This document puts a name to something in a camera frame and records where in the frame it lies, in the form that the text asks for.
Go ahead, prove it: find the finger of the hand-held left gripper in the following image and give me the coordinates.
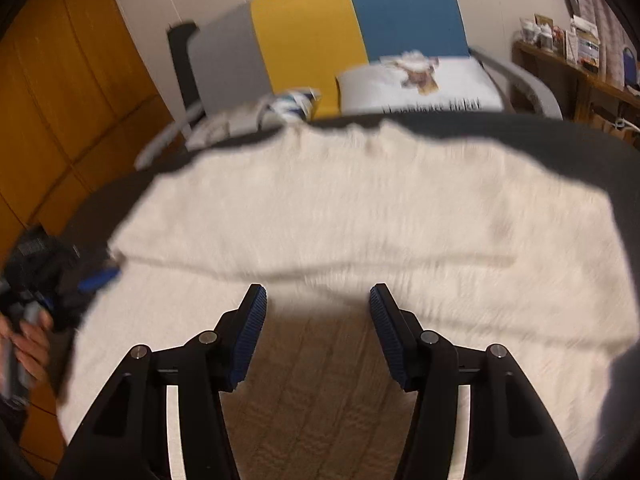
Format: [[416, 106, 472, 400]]
[[77, 266, 124, 294]]

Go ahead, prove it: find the clutter of boxes and bottles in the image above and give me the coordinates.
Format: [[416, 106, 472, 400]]
[[520, 12, 601, 66]]

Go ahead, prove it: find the blue chair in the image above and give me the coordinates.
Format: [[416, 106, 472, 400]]
[[622, 45, 640, 86]]

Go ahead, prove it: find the blue white patterned pillow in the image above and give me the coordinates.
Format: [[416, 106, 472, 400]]
[[257, 87, 321, 123]]

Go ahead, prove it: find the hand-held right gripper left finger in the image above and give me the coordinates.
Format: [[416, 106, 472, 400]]
[[55, 284, 268, 480]]

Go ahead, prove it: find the white deer print pillow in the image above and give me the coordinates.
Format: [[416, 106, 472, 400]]
[[335, 50, 503, 113]]

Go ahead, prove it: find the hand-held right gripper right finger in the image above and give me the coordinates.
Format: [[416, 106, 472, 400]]
[[369, 283, 581, 480]]

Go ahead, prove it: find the person's left hand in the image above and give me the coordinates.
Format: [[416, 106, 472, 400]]
[[0, 310, 52, 387]]

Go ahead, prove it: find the grey yellow blue sofa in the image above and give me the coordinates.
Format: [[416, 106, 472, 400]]
[[135, 0, 566, 161]]

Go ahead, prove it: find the wooden desk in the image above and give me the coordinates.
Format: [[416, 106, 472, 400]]
[[512, 40, 640, 147]]

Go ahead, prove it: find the white knit sweater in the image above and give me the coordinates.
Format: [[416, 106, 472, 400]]
[[57, 122, 640, 480]]

